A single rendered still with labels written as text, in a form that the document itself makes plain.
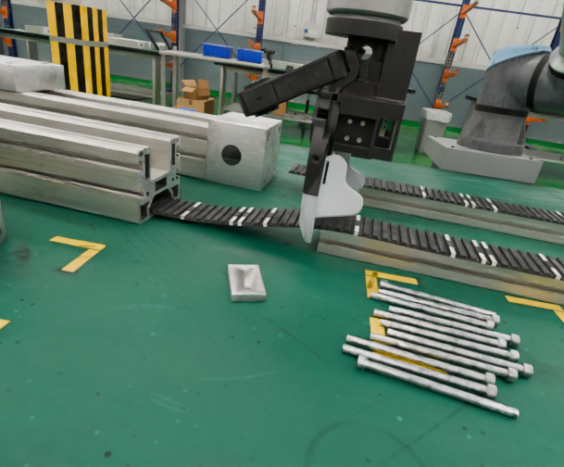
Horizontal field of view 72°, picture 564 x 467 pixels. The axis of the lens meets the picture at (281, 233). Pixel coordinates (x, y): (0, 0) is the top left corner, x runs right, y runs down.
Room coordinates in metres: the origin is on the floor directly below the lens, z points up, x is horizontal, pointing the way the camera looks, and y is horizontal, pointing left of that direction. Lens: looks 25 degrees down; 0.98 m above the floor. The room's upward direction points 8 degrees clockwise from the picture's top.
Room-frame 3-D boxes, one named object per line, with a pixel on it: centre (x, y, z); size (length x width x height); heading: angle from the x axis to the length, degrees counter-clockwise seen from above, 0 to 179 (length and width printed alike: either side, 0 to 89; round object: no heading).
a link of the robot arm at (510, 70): (1.00, -0.48, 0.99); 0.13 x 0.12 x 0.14; 44
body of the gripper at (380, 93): (0.41, -0.06, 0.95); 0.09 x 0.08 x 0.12; 81
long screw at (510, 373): (0.24, -0.13, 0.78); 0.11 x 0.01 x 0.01; 77
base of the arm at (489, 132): (1.00, -0.48, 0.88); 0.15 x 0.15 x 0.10
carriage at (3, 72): (0.69, 0.52, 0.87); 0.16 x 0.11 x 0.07; 81
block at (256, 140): (0.63, 0.08, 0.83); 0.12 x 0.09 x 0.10; 171
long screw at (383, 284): (0.32, -0.15, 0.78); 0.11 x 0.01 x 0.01; 77
